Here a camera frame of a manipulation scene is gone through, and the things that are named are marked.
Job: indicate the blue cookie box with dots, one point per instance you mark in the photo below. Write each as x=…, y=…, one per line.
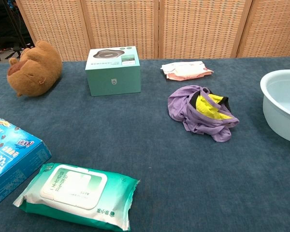
x=12, y=164

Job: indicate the teal product box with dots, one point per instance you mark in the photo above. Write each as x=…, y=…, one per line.
x=113, y=82

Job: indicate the brown capybara plush toy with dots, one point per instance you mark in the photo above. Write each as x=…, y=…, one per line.
x=38, y=75

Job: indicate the black tripod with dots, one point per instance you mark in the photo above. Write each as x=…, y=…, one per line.
x=14, y=21

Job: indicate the black office chair base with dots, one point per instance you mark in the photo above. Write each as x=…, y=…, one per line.
x=12, y=49

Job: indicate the light blue plastic basin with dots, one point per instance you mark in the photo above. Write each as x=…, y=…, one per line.
x=275, y=118

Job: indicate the purple cloth with yellow patch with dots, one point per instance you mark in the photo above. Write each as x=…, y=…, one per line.
x=181, y=106

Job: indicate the green wet wipes pack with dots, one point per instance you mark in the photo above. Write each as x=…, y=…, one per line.
x=75, y=188

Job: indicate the pink wipes pack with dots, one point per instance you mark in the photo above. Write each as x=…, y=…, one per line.
x=186, y=71

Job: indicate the dark blue table cover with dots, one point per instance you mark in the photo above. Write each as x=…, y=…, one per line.
x=145, y=145

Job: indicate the wicker folding screen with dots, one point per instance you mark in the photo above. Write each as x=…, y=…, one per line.
x=120, y=26

